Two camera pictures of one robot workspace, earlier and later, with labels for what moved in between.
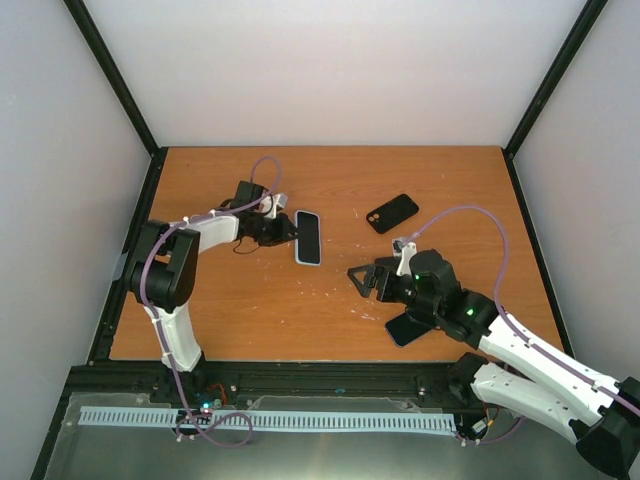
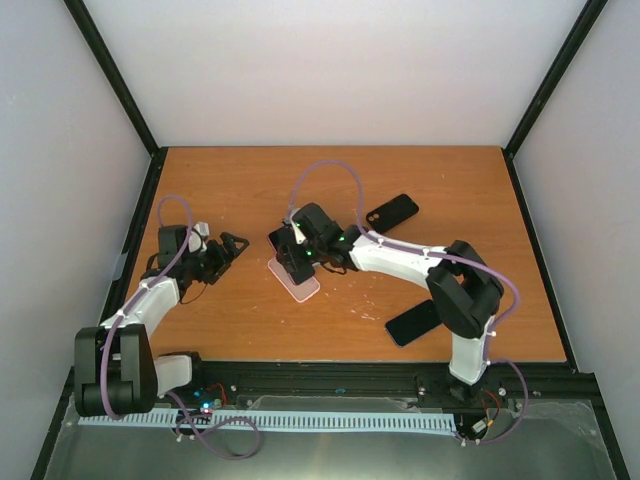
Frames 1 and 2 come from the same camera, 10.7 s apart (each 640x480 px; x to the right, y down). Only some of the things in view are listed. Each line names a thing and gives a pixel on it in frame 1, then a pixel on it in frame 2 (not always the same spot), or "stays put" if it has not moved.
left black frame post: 99,52 stays put
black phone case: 392,213 stays put
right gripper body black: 389,293 → 299,263
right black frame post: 569,49 stays put
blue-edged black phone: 404,328 stays put
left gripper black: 281,236 → 223,260
